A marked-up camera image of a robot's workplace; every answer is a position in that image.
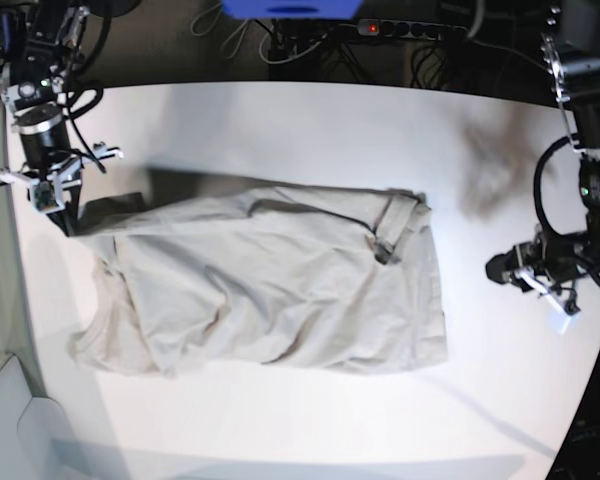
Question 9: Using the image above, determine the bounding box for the blue box top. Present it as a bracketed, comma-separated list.
[222, 0, 363, 20]

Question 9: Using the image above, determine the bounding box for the black power strip red switch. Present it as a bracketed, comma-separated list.
[355, 18, 468, 42]

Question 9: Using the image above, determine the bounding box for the beige t-shirt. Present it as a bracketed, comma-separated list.
[69, 186, 448, 376]

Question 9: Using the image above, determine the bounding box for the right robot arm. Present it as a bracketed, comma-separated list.
[0, 1, 123, 237]

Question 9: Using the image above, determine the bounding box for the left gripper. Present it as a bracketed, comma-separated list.
[485, 224, 581, 335]

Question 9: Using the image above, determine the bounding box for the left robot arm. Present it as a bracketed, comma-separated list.
[485, 1, 600, 330]

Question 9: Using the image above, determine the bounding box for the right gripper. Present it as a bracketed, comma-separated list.
[0, 143, 124, 238]

